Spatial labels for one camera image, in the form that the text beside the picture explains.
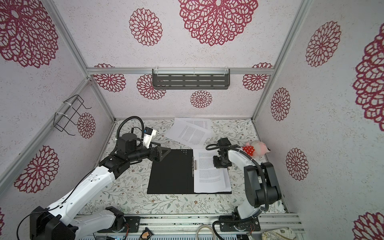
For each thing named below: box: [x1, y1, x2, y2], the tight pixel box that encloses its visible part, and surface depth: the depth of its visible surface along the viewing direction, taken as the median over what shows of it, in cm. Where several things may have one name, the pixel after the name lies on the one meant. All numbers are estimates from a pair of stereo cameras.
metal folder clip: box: [191, 156, 197, 177], surface depth 96 cm
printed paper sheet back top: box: [174, 117, 211, 130], surface depth 123 cm
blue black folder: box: [147, 149, 232, 195], surface depth 91 cm
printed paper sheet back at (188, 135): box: [165, 120, 213, 150], surface depth 112 cm
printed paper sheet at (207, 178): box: [193, 149, 232, 193], surface depth 91 cm
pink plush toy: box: [242, 141, 271, 157], surface depth 98 cm
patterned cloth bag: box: [261, 227, 297, 240], surface depth 70 cm
